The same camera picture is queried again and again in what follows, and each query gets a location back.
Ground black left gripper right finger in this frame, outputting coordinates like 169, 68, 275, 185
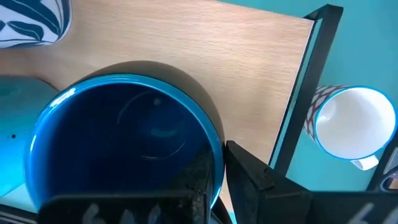
225, 139, 398, 224

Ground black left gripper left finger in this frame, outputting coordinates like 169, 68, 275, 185
37, 146, 216, 224

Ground dark blue mug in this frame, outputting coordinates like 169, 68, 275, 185
24, 73, 233, 224

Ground white mug blue floral print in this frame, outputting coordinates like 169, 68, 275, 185
0, 0, 73, 50

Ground white lattice mug blue rim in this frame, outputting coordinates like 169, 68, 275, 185
303, 83, 398, 171

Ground wooden shelf riser black legs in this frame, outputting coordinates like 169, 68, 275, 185
0, 0, 345, 224

